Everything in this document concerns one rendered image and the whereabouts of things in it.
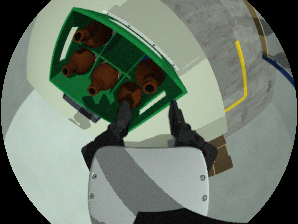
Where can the green plastic crate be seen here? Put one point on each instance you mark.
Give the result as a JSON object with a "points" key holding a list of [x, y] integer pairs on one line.
{"points": [[122, 55]]}

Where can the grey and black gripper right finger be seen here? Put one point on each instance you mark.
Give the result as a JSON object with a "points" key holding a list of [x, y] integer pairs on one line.
{"points": [[184, 135]]}

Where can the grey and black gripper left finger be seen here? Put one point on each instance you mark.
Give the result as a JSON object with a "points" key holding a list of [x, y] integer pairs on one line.
{"points": [[110, 137]]}

